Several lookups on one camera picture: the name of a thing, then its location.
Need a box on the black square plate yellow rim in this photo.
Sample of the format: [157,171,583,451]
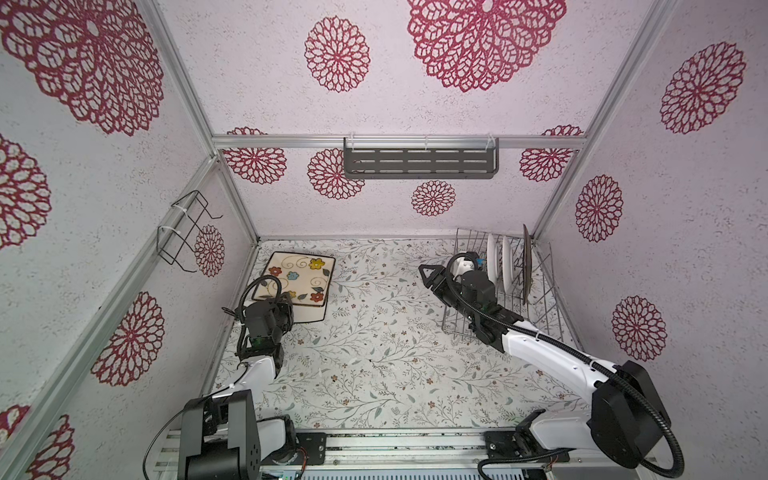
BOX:
[522,225,533,305]

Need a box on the aluminium mounting rail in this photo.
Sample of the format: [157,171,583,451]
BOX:
[146,425,660,475]

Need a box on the black square floral plate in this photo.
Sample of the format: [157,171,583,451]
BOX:
[251,251,336,307]

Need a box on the white round plate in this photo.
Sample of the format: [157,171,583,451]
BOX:
[486,233,498,286]

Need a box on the grey wall shelf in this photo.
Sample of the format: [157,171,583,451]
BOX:
[342,138,499,180]

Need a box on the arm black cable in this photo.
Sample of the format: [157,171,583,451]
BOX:
[142,274,284,480]
[445,251,685,480]

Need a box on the black wire wall basket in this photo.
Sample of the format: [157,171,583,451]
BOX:
[155,190,226,278]

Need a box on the white square plate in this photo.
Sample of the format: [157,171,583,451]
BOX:
[292,303,327,324]

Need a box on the wire dish rack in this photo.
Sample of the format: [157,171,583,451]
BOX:
[453,228,579,346]

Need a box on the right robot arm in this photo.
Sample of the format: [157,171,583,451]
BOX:
[418,252,685,479]

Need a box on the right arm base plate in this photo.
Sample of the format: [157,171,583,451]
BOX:
[483,430,571,464]

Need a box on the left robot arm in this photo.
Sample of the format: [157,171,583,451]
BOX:
[177,294,299,479]

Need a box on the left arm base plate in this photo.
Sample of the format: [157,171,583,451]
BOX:
[262,432,328,466]

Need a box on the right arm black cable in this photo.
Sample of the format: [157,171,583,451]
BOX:
[445,251,685,480]

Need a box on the round plate red rim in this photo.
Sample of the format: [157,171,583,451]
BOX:
[502,236,514,295]

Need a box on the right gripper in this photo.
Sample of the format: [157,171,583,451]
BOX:
[421,263,479,328]

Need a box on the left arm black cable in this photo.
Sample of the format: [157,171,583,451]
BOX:
[142,274,284,480]

